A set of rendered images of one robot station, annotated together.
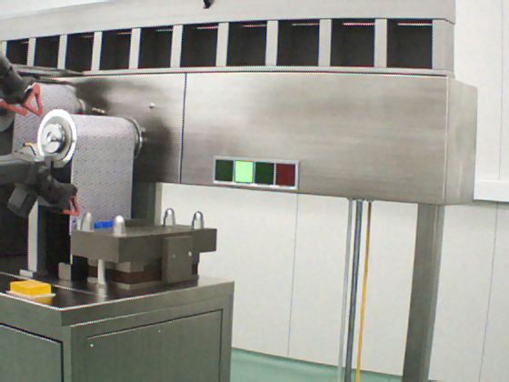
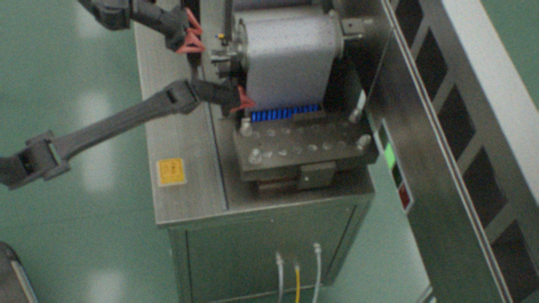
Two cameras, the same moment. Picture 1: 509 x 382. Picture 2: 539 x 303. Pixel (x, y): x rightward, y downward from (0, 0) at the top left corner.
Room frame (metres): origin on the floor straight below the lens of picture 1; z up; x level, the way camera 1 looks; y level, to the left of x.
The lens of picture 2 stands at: (1.31, -0.30, 2.50)
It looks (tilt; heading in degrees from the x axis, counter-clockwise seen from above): 57 degrees down; 40
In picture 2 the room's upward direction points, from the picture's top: 8 degrees clockwise
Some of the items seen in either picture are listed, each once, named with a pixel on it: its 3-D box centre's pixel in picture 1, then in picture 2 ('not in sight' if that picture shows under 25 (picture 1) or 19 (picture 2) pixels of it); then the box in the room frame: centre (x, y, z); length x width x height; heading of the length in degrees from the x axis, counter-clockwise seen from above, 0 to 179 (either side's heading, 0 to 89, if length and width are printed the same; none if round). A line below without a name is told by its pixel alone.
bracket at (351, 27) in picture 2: not in sight; (352, 26); (2.35, 0.34, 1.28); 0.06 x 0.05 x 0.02; 148
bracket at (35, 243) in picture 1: (34, 216); (225, 82); (2.09, 0.55, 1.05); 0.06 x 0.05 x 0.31; 148
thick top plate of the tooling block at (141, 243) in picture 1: (145, 241); (305, 143); (2.14, 0.26, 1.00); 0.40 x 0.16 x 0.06; 148
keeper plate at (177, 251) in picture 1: (177, 258); (315, 176); (2.11, 0.18, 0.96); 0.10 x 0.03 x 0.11; 148
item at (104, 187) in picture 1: (102, 196); (286, 91); (2.17, 0.39, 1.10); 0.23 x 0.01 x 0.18; 148
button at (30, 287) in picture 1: (30, 288); (171, 171); (1.82, 0.49, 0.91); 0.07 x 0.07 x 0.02; 58
